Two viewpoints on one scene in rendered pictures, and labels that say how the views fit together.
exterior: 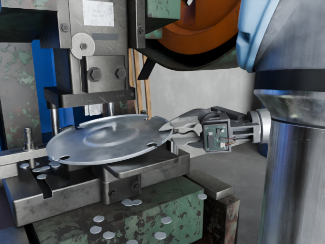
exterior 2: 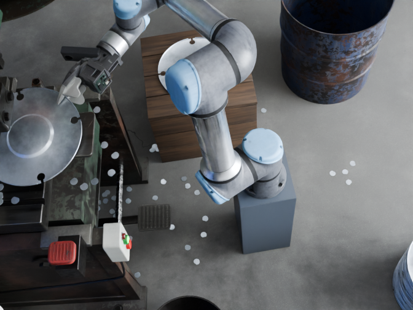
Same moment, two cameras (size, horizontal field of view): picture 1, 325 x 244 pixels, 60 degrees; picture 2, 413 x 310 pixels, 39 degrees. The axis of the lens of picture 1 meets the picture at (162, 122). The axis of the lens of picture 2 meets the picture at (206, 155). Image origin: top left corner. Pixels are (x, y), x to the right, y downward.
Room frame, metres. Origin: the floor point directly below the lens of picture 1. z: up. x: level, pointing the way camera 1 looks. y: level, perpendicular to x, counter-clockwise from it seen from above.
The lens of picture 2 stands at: (-0.30, 0.49, 2.15)
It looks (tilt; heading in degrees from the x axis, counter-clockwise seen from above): 61 degrees down; 311
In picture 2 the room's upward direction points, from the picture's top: 9 degrees counter-clockwise
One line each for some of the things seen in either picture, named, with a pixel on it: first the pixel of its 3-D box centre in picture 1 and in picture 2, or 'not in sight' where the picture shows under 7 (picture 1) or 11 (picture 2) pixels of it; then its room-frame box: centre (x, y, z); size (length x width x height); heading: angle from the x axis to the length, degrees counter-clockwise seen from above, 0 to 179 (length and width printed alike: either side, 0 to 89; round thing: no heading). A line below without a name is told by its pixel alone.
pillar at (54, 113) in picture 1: (54, 118); not in sight; (0.74, 0.29, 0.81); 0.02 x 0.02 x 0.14
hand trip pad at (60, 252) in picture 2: not in sight; (65, 256); (0.36, 0.33, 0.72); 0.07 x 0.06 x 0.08; 34
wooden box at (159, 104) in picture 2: not in sight; (200, 94); (0.57, -0.55, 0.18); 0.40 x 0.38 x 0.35; 40
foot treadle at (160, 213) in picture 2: not in sight; (92, 223); (0.63, 0.11, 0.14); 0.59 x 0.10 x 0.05; 34
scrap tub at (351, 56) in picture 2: not in sight; (330, 32); (0.24, -1.03, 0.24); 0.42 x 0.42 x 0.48
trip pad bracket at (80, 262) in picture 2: not in sight; (77, 262); (0.37, 0.32, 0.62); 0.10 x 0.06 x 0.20; 124
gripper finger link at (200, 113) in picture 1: (199, 119); (75, 75); (0.62, -0.08, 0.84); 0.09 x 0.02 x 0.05; 86
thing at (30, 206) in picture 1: (95, 163); (1, 158); (0.74, 0.19, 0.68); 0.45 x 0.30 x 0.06; 124
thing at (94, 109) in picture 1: (92, 107); not in sight; (0.73, 0.18, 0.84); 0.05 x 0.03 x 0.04; 124
